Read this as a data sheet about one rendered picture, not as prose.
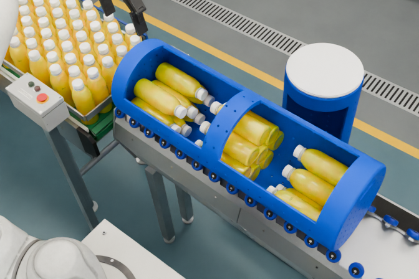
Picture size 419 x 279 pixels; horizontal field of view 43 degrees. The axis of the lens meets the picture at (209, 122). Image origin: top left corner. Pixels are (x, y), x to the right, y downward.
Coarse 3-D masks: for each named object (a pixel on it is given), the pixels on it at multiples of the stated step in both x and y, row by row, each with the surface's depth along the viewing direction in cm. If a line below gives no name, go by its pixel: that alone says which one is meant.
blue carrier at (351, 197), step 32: (128, 64) 173; (192, 64) 186; (128, 96) 186; (224, 96) 184; (256, 96) 163; (160, 128) 170; (192, 128) 188; (224, 128) 155; (288, 128) 172; (288, 160) 174; (352, 160) 160; (256, 192) 153; (352, 192) 138; (320, 224) 142; (352, 224) 151
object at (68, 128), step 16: (0, 80) 227; (64, 128) 209; (80, 128) 199; (112, 128) 224; (80, 144) 208; (96, 144) 200; (112, 144) 267; (96, 160) 262; (80, 176) 257; (96, 208) 279
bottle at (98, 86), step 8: (88, 80) 191; (96, 80) 191; (104, 80) 194; (96, 88) 192; (104, 88) 194; (96, 96) 195; (104, 96) 196; (96, 104) 199; (112, 104) 205; (104, 112) 202
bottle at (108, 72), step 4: (112, 64) 194; (116, 64) 197; (104, 68) 194; (108, 68) 194; (112, 68) 194; (116, 68) 195; (104, 72) 195; (108, 72) 194; (112, 72) 194; (104, 76) 196; (108, 76) 195; (112, 76) 195; (108, 80) 196; (108, 84) 198; (108, 88) 200
